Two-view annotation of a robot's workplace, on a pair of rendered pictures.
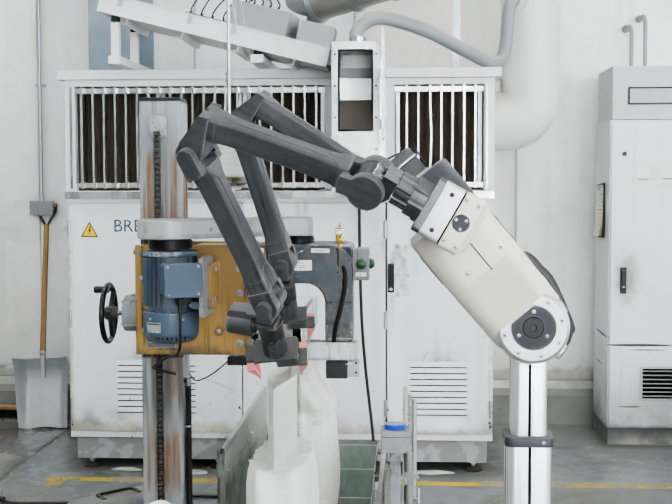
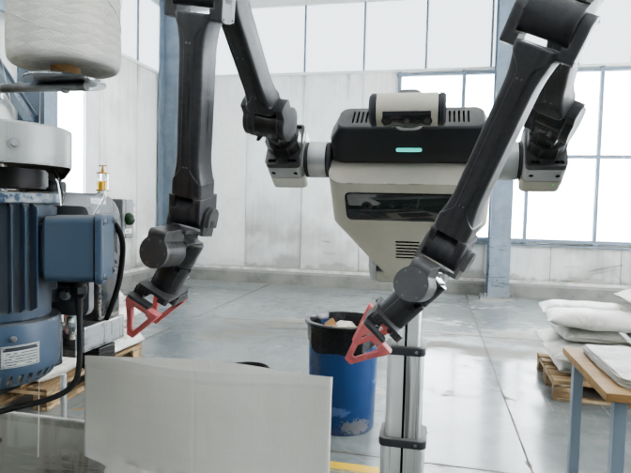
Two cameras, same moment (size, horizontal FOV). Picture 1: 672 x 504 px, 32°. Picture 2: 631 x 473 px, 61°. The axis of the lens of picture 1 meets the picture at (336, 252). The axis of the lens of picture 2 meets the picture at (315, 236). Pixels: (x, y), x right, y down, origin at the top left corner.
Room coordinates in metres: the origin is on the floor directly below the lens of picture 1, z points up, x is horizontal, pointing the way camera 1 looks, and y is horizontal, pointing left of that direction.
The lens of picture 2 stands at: (2.65, 1.09, 1.32)
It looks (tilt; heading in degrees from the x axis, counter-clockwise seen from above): 3 degrees down; 279
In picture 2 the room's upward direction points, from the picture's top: 1 degrees clockwise
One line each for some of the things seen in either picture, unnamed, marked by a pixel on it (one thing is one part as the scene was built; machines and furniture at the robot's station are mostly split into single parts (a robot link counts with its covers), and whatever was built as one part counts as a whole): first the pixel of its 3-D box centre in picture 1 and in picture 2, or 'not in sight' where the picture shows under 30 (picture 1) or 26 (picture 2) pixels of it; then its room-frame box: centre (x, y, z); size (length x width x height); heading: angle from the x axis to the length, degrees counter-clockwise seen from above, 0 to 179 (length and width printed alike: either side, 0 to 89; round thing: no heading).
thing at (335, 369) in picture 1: (342, 368); (101, 353); (3.31, -0.02, 0.98); 0.09 x 0.05 x 0.05; 87
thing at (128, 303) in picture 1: (132, 312); not in sight; (3.41, 0.60, 1.14); 0.11 x 0.06 x 0.11; 177
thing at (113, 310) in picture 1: (107, 312); not in sight; (3.41, 0.67, 1.13); 0.18 x 0.11 x 0.18; 177
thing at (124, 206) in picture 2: (361, 263); (114, 218); (3.31, -0.07, 1.29); 0.08 x 0.05 x 0.09; 177
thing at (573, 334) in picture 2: not in sight; (583, 328); (1.24, -3.28, 0.44); 0.66 x 0.43 x 0.13; 87
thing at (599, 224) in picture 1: (598, 210); not in sight; (6.88, -1.55, 1.34); 0.24 x 0.04 x 0.32; 177
